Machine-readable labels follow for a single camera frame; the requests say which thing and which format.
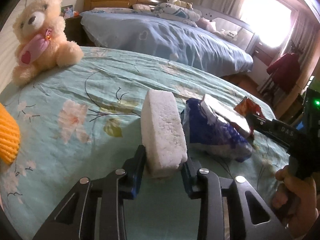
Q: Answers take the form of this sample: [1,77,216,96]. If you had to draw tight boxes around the red snack bag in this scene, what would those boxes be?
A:
[233,97,265,120]

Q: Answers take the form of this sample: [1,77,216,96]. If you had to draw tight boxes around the blue plastic bag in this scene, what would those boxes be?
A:
[181,98,254,163]

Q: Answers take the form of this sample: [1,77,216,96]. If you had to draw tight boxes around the white milk carton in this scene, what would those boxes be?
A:
[200,94,252,138]

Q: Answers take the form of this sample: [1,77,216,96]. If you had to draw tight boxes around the white foam block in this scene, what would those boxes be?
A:
[140,89,188,178]

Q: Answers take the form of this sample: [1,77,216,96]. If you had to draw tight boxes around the yellow knitted cloth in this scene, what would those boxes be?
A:
[0,104,21,165]

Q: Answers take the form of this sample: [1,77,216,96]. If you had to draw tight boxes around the right hand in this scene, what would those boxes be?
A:
[272,165,319,239]

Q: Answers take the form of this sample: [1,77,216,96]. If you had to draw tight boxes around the dark red hanging coat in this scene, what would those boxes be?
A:
[266,53,300,94]

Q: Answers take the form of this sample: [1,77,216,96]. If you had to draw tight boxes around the teal floral bed cover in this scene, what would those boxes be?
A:
[1,47,289,239]

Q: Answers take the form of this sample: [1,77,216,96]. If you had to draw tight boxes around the blue quilt bed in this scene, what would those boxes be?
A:
[81,10,253,77]

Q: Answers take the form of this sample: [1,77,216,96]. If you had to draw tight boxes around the blue white pillow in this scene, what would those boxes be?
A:
[153,3,201,22]

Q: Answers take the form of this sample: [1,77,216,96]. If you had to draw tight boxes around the small plush toys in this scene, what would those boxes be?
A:
[167,0,193,9]

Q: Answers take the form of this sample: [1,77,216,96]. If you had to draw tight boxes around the dark wooden nightstand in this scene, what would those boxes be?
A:
[64,16,95,47]

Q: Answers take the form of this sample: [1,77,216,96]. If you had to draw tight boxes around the cream teddy bear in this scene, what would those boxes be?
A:
[12,0,84,86]

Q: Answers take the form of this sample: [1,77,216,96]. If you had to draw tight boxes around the framed photo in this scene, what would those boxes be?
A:
[61,5,74,19]

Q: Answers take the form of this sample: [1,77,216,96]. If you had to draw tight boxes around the white bed guard rail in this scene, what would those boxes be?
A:
[194,5,258,54]

